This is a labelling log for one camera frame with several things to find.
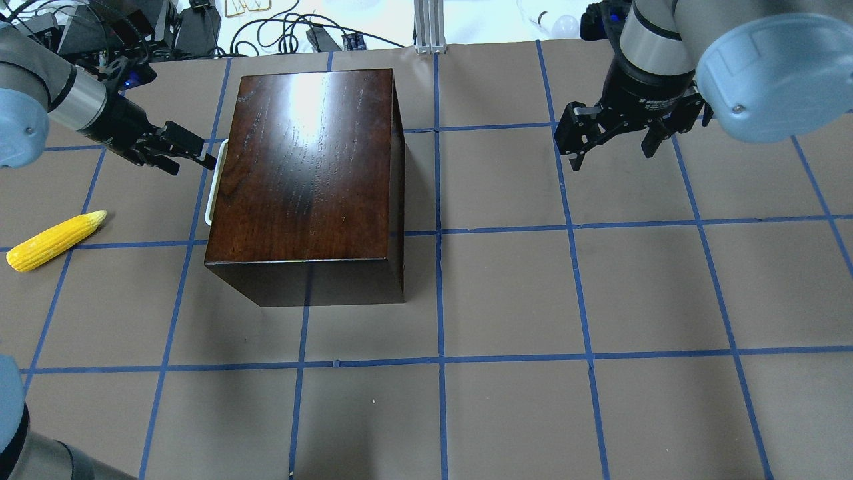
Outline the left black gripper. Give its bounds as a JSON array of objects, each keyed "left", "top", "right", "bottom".
[{"left": 87, "top": 93, "right": 217, "bottom": 176}]

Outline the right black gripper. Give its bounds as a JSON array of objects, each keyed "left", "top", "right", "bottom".
[{"left": 554, "top": 57, "right": 708, "bottom": 172}]

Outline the wooden drawer with white handle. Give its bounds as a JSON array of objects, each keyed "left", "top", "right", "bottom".
[{"left": 204, "top": 139, "right": 229, "bottom": 227}]

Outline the yellow corn cob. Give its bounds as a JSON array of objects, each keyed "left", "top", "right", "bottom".
[{"left": 6, "top": 210, "right": 109, "bottom": 273}]

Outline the dark wooden drawer box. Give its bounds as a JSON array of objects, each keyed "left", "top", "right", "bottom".
[{"left": 205, "top": 68, "right": 407, "bottom": 307}]

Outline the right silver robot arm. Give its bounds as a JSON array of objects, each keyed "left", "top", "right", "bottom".
[{"left": 554, "top": 1, "right": 852, "bottom": 171}]

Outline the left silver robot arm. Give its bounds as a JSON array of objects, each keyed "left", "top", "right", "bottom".
[{"left": 1, "top": 22, "right": 217, "bottom": 175}]

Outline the white light bulb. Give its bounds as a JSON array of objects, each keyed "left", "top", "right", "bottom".
[{"left": 537, "top": 10, "right": 580, "bottom": 39}]

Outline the black power adapter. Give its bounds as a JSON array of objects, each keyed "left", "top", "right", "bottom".
[{"left": 307, "top": 25, "right": 343, "bottom": 53}]

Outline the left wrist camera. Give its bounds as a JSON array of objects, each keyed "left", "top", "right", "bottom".
[{"left": 95, "top": 57, "right": 157, "bottom": 93}]

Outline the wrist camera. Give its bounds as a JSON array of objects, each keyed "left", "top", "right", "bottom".
[
  {"left": 95, "top": 57, "right": 157, "bottom": 93},
  {"left": 579, "top": 1, "right": 633, "bottom": 41}
]

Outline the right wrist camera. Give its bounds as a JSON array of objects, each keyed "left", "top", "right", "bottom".
[{"left": 579, "top": 1, "right": 633, "bottom": 41}]

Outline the gold wire rack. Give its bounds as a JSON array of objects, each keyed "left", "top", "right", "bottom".
[{"left": 223, "top": 0, "right": 272, "bottom": 18}]

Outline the aluminium frame post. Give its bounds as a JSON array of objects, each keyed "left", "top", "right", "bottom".
[{"left": 413, "top": 0, "right": 447, "bottom": 55}]

